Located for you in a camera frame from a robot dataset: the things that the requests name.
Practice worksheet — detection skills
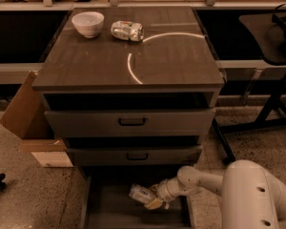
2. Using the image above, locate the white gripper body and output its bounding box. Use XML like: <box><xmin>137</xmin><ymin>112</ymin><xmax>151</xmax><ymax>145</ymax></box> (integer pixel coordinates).
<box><xmin>156</xmin><ymin>179</ymin><xmax>175</xmax><ymax>203</ymax></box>

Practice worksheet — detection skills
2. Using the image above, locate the clear plastic water bottle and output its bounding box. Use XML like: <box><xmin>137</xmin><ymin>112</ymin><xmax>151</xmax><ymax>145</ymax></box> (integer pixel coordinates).
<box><xmin>128</xmin><ymin>183</ymin><xmax>170</xmax><ymax>210</ymax></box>

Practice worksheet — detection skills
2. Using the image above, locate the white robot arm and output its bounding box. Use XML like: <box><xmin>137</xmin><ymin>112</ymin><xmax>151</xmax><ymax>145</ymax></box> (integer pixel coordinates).
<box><xmin>146</xmin><ymin>160</ymin><xmax>286</xmax><ymax>229</ymax></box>

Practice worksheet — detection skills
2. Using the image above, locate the grey middle drawer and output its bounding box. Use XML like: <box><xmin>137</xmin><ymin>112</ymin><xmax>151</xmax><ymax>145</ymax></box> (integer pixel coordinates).
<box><xmin>67</xmin><ymin>145</ymin><xmax>202</xmax><ymax>166</ymax></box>

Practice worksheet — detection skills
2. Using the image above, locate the grey drawer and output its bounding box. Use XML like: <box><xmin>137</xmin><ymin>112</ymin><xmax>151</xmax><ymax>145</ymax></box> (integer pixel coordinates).
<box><xmin>45</xmin><ymin>109</ymin><xmax>215</xmax><ymax>137</ymax></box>
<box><xmin>67</xmin><ymin>145</ymin><xmax>202</xmax><ymax>166</ymax></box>
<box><xmin>80</xmin><ymin>165</ymin><xmax>192</xmax><ymax>229</ymax></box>

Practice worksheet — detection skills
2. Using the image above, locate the grey bottom drawer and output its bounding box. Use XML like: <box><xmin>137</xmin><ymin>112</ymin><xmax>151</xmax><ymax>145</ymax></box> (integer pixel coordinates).
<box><xmin>80</xmin><ymin>165</ymin><xmax>192</xmax><ymax>229</ymax></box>

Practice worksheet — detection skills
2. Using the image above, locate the grey top drawer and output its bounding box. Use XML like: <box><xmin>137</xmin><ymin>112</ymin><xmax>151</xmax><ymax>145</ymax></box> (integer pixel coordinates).
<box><xmin>45</xmin><ymin>109</ymin><xmax>215</xmax><ymax>137</ymax></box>

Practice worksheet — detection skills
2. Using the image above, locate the dark wooden drawer cabinet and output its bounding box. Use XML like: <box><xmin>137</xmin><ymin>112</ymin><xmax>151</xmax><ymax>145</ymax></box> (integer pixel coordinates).
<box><xmin>31</xmin><ymin>6</ymin><xmax>226</xmax><ymax>229</ymax></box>

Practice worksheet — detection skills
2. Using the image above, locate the brown cardboard box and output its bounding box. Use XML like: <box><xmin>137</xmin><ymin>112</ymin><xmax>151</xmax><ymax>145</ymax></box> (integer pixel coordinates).
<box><xmin>0</xmin><ymin>72</ymin><xmax>72</xmax><ymax>168</ymax></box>

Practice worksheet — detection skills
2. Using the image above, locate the crushed silver soda can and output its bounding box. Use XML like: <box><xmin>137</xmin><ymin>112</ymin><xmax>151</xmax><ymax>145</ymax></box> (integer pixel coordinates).
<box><xmin>111</xmin><ymin>21</ymin><xmax>144</xmax><ymax>42</ymax></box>

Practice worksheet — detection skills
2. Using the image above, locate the white ceramic bowl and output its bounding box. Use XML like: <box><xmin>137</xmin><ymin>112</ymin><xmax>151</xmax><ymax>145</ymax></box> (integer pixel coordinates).
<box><xmin>71</xmin><ymin>11</ymin><xmax>105</xmax><ymax>38</ymax></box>

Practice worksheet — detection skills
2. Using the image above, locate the black top drawer handle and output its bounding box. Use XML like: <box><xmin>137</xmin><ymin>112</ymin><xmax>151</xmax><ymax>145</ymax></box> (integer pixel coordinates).
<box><xmin>118</xmin><ymin>117</ymin><xmax>146</xmax><ymax>126</ymax></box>

